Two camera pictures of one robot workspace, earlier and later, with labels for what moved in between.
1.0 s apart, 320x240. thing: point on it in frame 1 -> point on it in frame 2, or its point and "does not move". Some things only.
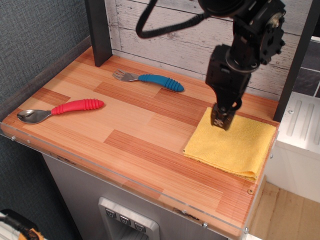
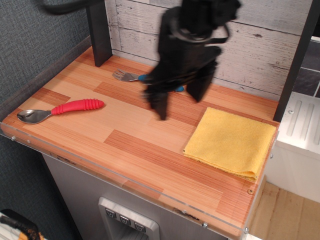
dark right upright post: x=298 y=61 does not move
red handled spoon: x=35 y=116 does not move
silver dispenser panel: x=119 y=223 does not move
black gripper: x=228 y=75 -> x=176 y=61
